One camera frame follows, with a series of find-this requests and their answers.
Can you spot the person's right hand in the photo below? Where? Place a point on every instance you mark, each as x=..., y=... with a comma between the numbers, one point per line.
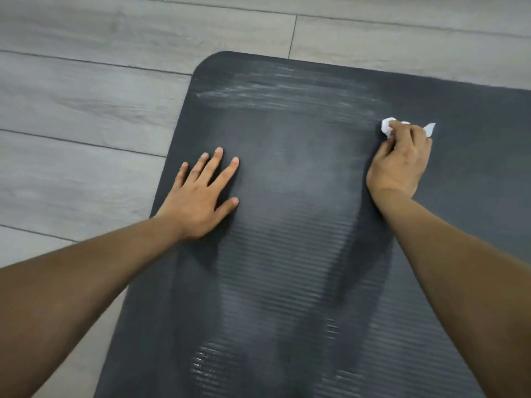
x=400, y=165

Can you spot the person's left hand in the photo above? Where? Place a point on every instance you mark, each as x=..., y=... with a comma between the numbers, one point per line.
x=197, y=203

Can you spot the white tissue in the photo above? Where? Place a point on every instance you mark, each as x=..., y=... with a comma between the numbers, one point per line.
x=388, y=127

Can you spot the dark grey yoga mat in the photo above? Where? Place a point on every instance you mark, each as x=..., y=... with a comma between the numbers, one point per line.
x=290, y=203

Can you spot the person's right forearm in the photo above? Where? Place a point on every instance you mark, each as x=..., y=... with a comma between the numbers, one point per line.
x=468, y=277

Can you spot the person's left forearm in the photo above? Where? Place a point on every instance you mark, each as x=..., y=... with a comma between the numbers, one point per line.
x=70, y=294

